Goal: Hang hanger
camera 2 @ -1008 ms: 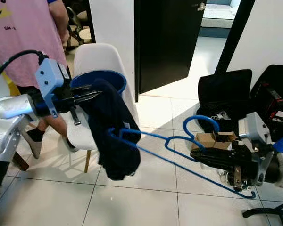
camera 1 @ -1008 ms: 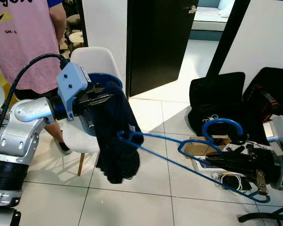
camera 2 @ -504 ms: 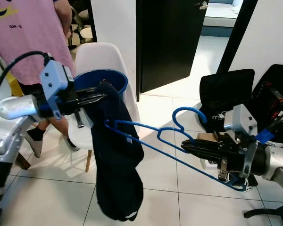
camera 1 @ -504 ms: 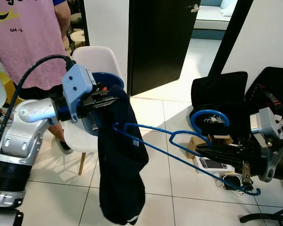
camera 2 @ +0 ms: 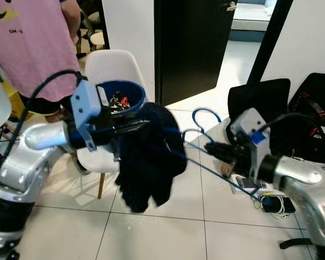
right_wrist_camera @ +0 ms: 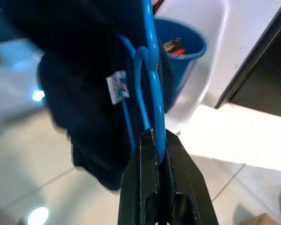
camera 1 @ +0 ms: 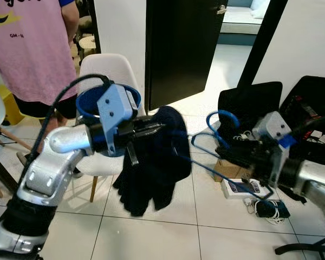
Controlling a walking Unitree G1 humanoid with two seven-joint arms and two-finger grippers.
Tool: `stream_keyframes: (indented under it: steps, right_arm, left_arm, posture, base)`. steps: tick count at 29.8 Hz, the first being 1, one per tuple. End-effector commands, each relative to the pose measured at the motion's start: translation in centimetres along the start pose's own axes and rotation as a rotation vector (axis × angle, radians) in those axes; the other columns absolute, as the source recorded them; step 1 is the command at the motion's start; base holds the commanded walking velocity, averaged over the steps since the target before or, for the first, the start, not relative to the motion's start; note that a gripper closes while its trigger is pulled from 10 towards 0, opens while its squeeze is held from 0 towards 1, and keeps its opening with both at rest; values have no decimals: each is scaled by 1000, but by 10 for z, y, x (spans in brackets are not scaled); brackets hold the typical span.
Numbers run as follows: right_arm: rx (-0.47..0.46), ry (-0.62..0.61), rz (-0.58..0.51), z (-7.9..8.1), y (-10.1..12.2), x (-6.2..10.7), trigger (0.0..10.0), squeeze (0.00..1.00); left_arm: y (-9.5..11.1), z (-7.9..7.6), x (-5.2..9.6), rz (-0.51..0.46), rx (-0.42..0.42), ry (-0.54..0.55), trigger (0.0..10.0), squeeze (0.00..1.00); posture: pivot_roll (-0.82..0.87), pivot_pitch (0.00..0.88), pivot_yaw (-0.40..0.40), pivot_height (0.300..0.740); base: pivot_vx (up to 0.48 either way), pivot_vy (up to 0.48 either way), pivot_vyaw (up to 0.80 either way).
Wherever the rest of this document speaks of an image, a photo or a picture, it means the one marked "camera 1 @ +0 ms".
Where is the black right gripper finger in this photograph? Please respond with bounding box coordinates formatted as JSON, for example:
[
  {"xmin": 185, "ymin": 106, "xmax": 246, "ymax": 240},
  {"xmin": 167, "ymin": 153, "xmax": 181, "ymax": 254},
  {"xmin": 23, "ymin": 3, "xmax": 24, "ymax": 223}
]
[
  {"xmin": 226, "ymin": 154, "xmax": 256, "ymax": 168},
  {"xmin": 222, "ymin": 142, "xmax": 251, "ymax": 155}
]

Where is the blue plastic hanger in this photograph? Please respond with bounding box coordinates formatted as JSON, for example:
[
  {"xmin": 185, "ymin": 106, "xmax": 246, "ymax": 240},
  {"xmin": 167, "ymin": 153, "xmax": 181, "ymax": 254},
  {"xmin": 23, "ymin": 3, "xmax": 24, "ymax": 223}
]
[{"xmin": 175, "ymin": 109, "xmax": 275, "ymax": 201}]

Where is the navy garment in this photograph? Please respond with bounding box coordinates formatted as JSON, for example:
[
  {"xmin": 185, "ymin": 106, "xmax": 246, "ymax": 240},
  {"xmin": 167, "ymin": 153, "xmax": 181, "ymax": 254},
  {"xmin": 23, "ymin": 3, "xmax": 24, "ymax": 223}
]
[{"xmin": 112, "ymin": 105, "xmax": 193, "ymax": 218}]

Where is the white product box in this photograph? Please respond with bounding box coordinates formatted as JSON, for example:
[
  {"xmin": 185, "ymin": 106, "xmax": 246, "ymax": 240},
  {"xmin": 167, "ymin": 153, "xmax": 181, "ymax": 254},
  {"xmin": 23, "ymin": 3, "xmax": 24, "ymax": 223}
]
[{"xmin": 220, "ymin": 177, "xmax": 264, "ymax": 201}]

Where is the blue plastic bucket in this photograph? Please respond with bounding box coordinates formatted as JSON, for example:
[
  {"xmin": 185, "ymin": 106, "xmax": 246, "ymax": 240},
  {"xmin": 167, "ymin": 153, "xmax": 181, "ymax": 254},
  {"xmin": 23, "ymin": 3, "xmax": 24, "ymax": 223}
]
[{"xmin": 75, "ymin": 82, "xmax": 143, "ymax": 158}]

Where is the black door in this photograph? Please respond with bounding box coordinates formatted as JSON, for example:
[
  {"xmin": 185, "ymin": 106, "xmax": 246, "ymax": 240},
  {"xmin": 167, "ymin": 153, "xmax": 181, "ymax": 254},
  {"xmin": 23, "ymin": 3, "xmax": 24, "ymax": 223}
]
[{"xmin": 145, "ymin": 0, "xmax": 229, "ymax": 113}]

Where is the black office chair base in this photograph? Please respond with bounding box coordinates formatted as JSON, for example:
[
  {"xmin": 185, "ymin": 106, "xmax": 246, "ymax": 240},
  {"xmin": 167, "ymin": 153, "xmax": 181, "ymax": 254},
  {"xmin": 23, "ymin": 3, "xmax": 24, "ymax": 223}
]
[{"xmin": 274, "ymin": 242, "xmax": 325, "ymax": 257}]

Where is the black pillar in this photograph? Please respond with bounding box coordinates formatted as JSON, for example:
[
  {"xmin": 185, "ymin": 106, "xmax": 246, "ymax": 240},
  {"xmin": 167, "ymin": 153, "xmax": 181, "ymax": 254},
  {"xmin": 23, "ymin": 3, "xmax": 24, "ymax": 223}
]
[{"xmin": 237, "ymin": 0, "xmax": 289, "ymax": 91}]

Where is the yellow stool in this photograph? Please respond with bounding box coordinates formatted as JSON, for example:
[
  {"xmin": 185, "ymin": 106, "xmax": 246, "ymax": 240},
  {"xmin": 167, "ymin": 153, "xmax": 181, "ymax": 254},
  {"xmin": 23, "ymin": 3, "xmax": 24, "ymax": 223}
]
[{"xmin": 0, "ymin": 83, "xmax": 25, "ymax": 126}]

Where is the person in pink shirt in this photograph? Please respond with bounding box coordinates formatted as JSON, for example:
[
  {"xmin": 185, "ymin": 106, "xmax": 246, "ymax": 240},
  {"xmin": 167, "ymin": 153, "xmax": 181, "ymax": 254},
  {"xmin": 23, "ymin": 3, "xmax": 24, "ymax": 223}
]
[{"xmin": 0, "ymin": 0, "xmax": 86, "ymax": 180}]

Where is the white blue bed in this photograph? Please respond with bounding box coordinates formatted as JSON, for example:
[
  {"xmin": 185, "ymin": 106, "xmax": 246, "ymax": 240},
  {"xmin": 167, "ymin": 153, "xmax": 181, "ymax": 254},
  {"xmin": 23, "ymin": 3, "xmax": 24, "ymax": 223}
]
[{"xmin": 219, "ymin": 0, "xmax": 272, "ymax": 36}]

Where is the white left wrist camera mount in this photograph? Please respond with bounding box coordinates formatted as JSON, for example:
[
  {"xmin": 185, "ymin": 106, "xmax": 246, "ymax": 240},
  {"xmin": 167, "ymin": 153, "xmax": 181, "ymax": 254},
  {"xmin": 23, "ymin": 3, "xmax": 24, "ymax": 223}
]
[{"xmin": 96, "ymin": 82, "xmax": 139, "ymax": 156}]

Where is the black device with white cable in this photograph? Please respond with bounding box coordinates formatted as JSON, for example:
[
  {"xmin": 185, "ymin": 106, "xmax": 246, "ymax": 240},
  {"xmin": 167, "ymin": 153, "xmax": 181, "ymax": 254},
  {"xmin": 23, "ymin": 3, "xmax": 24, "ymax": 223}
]
[{"xmin": 243, "ymin": 197, "xmax": 292, "ymax": 225}]

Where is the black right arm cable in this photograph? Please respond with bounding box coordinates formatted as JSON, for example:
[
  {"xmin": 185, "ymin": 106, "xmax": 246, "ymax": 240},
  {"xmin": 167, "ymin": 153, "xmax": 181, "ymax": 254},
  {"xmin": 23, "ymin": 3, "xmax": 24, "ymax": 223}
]
[{"xmin": 290, "ymin": 115, "xmax": 325, "ymax": 142}]

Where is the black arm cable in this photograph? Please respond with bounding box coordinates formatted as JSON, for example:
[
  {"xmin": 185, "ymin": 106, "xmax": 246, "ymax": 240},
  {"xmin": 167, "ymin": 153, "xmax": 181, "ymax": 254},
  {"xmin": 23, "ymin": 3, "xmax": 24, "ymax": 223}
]
[
  {"xmin": 17, "ymin": 73, "xmax": 113, "ymax": 186},
  {"xmin": 290, "ymin": 115, "xmax": 325, "ymax": 142}
]

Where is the black bag with red straps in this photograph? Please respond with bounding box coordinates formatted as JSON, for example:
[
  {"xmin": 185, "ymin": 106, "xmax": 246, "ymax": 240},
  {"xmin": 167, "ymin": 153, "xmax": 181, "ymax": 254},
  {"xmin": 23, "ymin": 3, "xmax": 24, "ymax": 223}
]
[{"xmin": 279, "ymin": 75, "xmax": 325, "ymax": 148}]

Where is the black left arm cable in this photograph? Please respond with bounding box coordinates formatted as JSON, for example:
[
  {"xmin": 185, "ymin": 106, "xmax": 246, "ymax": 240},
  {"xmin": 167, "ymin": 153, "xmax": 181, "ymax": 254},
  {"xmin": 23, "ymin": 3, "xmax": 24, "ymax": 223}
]
[{"xmin": 17, "ymin": 73, "xmax": 113, "ymax": 186}]

